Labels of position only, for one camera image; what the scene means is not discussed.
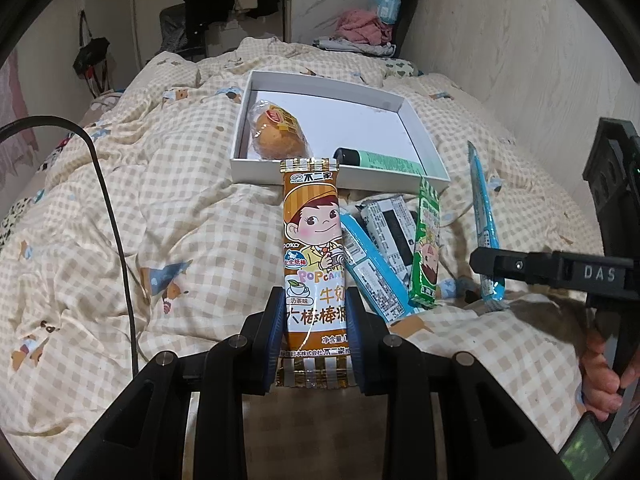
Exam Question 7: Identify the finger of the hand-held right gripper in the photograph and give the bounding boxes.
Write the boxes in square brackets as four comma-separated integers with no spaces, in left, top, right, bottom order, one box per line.
[469,246,556,285]

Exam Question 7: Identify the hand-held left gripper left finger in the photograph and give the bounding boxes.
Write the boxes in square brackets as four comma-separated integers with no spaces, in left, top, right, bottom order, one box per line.
[55,286,286,480]

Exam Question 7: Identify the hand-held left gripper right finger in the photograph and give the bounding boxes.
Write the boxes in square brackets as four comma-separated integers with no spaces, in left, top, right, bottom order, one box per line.
[345,290,576,480]

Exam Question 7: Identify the blue checked candy packet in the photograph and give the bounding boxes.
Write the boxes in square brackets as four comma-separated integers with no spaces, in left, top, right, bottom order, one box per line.
[466,141,506,302]

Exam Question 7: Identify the light blue wafer packet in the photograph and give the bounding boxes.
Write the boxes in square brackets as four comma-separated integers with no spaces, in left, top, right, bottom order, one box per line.
[340,212,418,321]

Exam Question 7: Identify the green candy packet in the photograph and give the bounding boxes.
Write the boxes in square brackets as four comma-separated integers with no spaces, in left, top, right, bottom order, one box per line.
[407,177,443,308]

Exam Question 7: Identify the brown candy packet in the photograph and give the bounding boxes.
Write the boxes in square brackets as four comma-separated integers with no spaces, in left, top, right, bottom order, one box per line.
[276,157,357,391]

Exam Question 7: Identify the black and white snack packet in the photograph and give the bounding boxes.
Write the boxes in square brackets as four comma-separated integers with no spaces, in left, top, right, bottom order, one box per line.
[357,196,418,281]

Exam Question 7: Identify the green cream tube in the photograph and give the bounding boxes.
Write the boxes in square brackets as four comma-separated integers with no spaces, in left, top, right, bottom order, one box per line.
[333,147,423,175]

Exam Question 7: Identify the small bread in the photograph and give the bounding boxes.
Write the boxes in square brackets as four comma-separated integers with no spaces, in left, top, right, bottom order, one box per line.
[248,100,313,160]

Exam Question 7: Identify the white cardboard box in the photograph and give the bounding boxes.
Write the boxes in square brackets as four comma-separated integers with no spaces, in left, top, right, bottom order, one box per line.
[230,70,451,191]

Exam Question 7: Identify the person's right hand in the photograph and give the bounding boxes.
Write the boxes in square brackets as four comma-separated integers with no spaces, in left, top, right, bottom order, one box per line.
[577,327,623,418]

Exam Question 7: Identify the beige checked quilt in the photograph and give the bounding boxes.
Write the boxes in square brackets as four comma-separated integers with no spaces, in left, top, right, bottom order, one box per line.
[0,37,640,480]

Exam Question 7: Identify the black smartphone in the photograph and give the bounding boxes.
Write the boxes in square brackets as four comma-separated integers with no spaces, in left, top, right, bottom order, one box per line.
[557,412,613,473]

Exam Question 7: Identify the heart print pillow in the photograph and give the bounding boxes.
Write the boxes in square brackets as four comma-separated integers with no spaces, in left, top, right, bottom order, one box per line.
[382,56,418,77]

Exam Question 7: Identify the black headboard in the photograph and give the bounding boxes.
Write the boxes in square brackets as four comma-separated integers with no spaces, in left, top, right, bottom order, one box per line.
[392,0,418,58]

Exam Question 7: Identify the grey folded clothes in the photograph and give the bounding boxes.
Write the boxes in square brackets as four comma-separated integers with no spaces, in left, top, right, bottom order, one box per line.
[314,37,396,57]

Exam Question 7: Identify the pink crumpled clothes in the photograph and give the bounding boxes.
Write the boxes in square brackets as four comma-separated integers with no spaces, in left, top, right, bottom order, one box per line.
[336,9,396,46]

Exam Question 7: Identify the black chair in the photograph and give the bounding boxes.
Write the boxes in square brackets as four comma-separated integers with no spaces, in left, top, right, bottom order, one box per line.
[159,2,208,58]

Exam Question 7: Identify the black folded umbrella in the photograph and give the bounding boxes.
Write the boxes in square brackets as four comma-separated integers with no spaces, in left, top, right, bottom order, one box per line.
[72,10,111,96]

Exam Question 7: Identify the pink lace curtain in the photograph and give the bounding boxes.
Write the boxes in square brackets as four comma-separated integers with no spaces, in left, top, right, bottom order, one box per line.
[0,52,40,161]

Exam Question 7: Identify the black cable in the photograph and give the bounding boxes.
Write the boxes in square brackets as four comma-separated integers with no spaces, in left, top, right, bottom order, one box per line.
[0,116,141,376]

